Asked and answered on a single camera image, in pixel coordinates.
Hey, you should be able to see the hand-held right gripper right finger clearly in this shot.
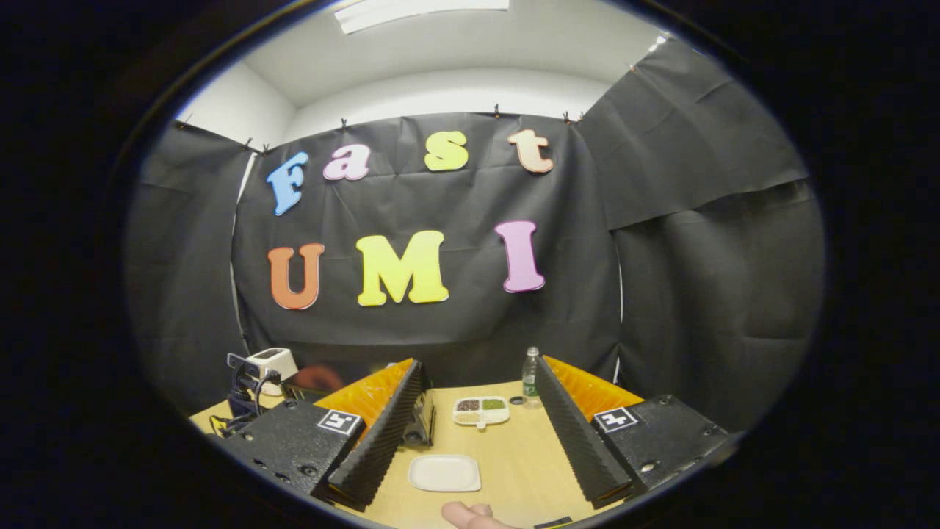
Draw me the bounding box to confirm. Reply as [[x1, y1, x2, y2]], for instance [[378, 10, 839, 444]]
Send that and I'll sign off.
[[534, 355, 735, 510]]

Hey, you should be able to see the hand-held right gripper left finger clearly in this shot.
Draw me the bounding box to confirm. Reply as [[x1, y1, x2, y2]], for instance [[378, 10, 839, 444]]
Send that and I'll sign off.
[[213, 358, 433, 513]]

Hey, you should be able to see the white divided dish of grains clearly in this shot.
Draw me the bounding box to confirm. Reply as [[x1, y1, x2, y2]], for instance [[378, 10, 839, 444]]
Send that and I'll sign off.
[[452, 396, 510, 429]]

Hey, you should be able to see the clear plastic water bottle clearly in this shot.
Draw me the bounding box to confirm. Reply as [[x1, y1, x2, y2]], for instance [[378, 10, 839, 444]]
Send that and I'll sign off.
[[521, 347, 543, 409]]

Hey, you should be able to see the ceiling light panel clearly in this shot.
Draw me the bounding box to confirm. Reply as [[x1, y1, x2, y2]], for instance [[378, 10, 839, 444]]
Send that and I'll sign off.
[[334, 0, 510, 35]]

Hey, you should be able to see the white toaster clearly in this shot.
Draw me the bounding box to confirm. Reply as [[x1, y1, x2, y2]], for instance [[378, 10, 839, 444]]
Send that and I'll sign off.
[[246, 348, 299, 397]]

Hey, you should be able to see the white rectangular plate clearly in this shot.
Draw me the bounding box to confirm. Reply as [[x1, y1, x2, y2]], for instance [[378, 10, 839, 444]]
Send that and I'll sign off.
[[408, 454, 482, 493]]

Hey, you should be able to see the black electric oven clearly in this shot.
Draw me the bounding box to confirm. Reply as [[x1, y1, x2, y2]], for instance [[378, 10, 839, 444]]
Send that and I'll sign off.
[[281, 364, 435, 447]]

